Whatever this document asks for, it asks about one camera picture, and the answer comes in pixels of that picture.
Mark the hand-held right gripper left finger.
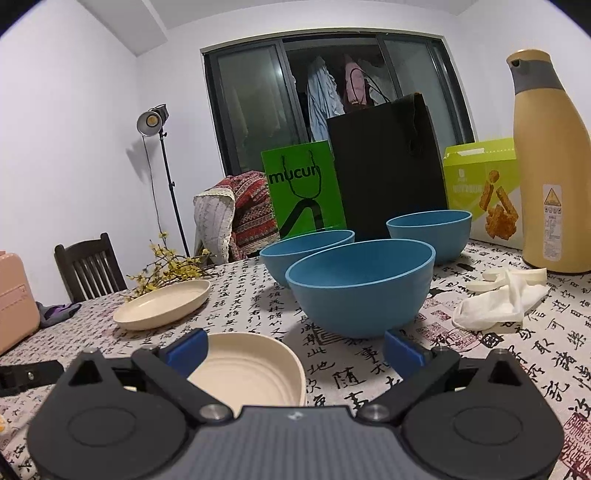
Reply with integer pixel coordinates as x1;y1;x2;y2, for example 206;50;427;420
48;329;234;425

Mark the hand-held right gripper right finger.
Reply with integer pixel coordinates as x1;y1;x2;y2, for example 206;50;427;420
358;329;543;425

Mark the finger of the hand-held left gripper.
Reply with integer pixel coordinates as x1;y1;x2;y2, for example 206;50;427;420
0;361;64;398

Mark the blue bowl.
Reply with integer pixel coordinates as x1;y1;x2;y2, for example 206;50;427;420
259;229;355;288
386;210;472;265
285;239;436;339

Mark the grey and purple pouch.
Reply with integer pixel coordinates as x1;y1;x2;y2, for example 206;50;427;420
37;302;83;328

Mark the yellow flower branch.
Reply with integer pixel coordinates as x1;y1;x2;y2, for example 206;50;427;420
126;232;215;298

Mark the crumpled white glove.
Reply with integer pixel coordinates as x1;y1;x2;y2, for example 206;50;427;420
452;268;548;330

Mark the dark wooden chair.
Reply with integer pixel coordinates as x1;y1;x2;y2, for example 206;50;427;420
54;232;127;303

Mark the white lace-edged cloth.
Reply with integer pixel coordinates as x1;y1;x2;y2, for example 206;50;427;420
193;187;236;264

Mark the red patterned blanket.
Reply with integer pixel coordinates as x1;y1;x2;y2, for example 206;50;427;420
226;171;280;257

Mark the yellow-green snack box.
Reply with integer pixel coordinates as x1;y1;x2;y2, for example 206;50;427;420
443;137;525;250

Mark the black paper bag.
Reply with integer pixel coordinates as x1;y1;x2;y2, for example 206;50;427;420
326;71;448;243

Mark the green paper bag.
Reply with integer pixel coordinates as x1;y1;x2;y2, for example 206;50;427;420
261;141;347;240

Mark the studio lamp on stand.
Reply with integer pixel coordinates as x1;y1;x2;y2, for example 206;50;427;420
136;104;191;257

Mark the yellow thermos bottle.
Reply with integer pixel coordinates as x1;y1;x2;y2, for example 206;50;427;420
505;49;591;275

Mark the dark sliding glass door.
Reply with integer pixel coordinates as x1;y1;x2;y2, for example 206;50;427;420
201;32;477;185

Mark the hanging light blue shirt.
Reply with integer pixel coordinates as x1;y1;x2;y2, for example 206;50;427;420
307;55;345;141

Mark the hanging pink garment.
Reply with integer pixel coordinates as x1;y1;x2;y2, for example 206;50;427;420
344;55;370;107

